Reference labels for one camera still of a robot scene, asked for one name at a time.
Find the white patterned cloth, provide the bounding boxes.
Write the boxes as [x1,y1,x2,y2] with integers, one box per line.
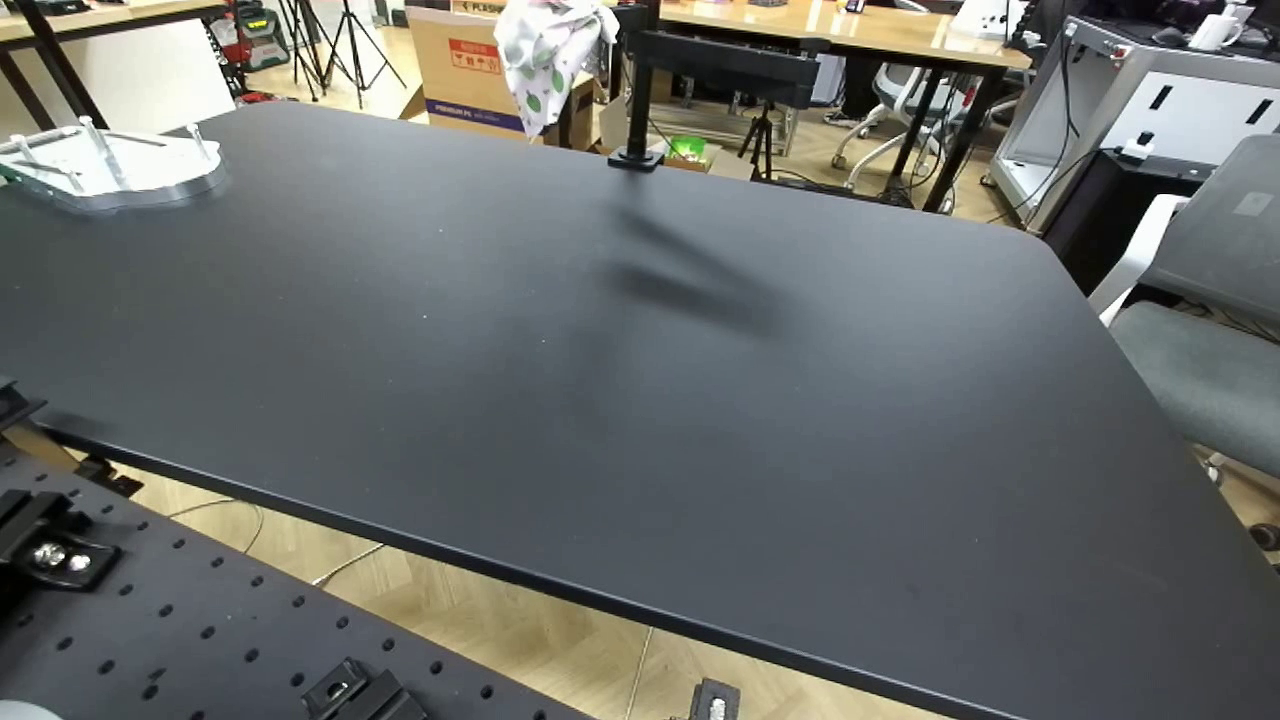
[492,0,623,141]

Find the small green floor item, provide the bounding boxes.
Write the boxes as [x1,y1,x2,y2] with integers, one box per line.
[664,131,719,177]

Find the small black tripod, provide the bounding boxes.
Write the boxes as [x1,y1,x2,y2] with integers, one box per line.
[737,104,792,185]

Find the black clamped pole stand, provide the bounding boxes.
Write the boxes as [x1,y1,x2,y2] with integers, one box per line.
[609,0,666,177]

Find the small metal clamp piece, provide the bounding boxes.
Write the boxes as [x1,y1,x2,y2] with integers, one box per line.
[686,675,742,720]

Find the white office chair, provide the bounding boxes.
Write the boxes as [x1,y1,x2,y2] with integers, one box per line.
[829,58,940,179]

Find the large cardboard box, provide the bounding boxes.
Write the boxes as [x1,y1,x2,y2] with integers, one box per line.
[400,4,602,151]

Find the long wooden desk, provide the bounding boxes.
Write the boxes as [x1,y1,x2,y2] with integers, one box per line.
[655,0,1034,216]

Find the black tall tripod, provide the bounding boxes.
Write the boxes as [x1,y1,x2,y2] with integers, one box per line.
[281,0,408,111]

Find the black perforated breadboard platform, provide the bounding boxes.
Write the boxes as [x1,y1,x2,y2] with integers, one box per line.
[0,383,591,720]

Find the gray office chair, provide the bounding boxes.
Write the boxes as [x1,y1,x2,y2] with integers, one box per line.
[1084,131,1280,484]

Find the white flat panel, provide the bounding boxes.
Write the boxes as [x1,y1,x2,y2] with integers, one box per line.
[51,15,240,137]

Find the short wooden desk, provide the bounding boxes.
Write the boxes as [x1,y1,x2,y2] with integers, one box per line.
[0,0,231,131]

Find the black bolted bracket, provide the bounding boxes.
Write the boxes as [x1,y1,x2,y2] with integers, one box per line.
[299,655,431,720]
[0,489,126,593]

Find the gray metal enclosure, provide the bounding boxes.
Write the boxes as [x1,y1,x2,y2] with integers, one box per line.
[992,13,1280,232]

